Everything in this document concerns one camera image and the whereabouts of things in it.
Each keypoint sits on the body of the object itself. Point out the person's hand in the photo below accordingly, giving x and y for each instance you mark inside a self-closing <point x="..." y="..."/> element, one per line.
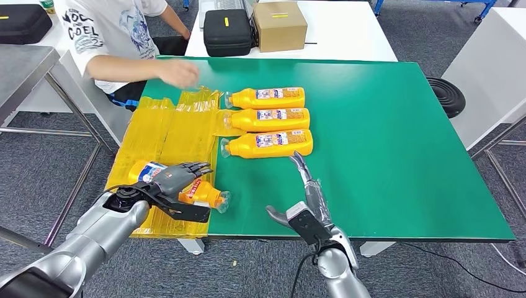
<point x="178" y="73"/>

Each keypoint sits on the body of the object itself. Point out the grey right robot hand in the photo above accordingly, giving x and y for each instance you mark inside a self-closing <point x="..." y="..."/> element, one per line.
<point x="316" y="197"/>

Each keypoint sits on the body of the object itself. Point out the yellow detergent bottle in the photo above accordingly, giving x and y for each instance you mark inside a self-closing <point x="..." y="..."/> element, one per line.
<point x="246" y="148"/>
<point x="205" y="193"/>
<point x="246" y="121"/>
<point x="246" y="99"/>

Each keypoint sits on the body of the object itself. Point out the black carrying case yellow tag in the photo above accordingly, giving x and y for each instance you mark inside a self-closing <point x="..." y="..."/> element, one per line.
<point x="228" y="35"/>

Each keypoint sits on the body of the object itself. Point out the large black carrying case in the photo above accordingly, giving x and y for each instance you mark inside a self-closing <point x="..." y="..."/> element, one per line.
<point x="20" y="24"/>

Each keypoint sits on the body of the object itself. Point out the white panel table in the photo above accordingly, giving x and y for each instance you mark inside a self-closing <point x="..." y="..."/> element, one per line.
<point x="82" y="98"/>

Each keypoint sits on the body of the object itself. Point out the brown cardboard box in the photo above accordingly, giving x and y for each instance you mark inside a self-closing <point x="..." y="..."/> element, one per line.
<point x="279" y="31"/>

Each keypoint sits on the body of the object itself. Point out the silver laptop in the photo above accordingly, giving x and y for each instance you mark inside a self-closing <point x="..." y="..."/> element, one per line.
<point x="226" y="4"/>

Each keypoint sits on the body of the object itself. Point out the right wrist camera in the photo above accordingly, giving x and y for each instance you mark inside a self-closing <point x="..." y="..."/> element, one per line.
<point x="308" y="224"/>

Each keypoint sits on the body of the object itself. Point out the white table steel legs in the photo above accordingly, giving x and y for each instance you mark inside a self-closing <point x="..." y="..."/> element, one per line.
<point x="485" y="76"/>

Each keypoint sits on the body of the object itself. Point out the green drink bottle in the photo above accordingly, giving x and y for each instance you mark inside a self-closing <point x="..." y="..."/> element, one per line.
<point x="49" y="5"/>

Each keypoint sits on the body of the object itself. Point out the person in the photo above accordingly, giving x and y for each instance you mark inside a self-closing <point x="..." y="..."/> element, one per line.
<point x="111" y="33"/>

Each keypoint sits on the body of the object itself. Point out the blue trolley frame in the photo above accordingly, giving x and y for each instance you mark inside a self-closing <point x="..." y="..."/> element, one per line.
<point x="487" y="8"/>

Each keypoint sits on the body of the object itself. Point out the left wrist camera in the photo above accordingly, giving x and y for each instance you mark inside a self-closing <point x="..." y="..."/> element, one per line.
<point x="189" y="212"/>

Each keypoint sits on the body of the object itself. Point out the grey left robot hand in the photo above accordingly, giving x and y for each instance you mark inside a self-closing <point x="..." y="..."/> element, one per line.
<point x="176" y="179"/>

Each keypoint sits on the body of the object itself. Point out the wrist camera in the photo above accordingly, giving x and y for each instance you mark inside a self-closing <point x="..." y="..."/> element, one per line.
<point x="189" y="212"/>
<point x="308" y="224"/>

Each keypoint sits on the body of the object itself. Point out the black ribbed round disc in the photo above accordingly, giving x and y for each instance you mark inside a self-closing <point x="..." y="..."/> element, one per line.
<point x="447" y="98"/>

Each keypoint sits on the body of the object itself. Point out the long white table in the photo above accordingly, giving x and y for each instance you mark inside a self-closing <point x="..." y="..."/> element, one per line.
<point x="349" y="35"/>

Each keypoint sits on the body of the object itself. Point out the yellow plastic sheet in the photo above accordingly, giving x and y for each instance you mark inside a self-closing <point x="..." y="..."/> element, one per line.
<point x="180" y="135"/>

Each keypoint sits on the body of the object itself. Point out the white table foot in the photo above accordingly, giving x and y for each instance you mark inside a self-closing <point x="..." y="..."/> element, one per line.
<point x="376" y="249"/>
<point x="193" y="246"/>

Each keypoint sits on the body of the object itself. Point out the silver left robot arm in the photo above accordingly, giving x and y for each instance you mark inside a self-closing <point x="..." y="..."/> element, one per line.
<point x="82" y="246"/>

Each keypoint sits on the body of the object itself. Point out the person's forearm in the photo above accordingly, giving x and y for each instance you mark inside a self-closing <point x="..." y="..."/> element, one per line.
<point x="174" y="20"/>
<point x="123" y="68"/>

